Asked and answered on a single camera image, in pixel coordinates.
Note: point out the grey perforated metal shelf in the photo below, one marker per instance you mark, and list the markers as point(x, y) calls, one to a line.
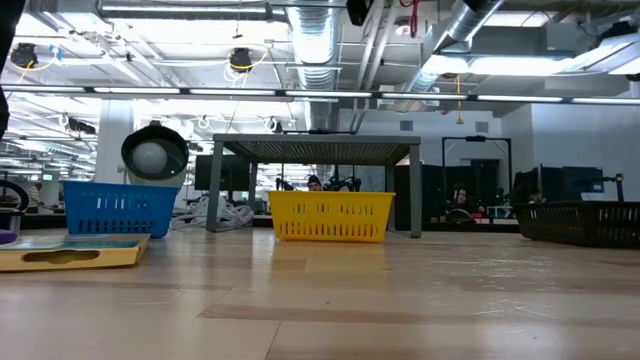
point(320, 150)

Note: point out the person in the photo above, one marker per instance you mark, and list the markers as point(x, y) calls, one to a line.
point(537, 197)
point(314, 184)
point(459, 200)

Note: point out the long ceiling light strip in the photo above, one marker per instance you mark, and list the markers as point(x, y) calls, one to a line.
point(325, 94)

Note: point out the silver ribbed ventilation duct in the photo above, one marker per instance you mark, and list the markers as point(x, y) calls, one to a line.
point(314, 40)

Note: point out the blue plastic basket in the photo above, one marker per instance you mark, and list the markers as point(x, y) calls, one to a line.
point(120, 210)

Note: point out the black frame stand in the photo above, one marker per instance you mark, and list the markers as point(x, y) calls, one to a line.
point(475, 139)

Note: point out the black plastic basket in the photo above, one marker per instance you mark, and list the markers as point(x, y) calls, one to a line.
point(575, 222)

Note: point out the yellow green card pack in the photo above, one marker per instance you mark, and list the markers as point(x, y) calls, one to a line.
point(115, 257)

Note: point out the black computer monitor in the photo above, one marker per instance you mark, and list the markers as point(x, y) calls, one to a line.
point(235, 172)

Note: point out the purple spiral wrist coil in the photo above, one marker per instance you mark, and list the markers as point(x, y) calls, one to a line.
point(6, 237)

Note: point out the long red rubber band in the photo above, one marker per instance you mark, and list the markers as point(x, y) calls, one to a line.
point(412, 17)

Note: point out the yellow plastic basket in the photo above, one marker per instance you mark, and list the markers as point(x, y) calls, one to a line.
point(330, 217)

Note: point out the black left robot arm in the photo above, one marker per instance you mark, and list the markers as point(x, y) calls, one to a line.
point(6, 50)

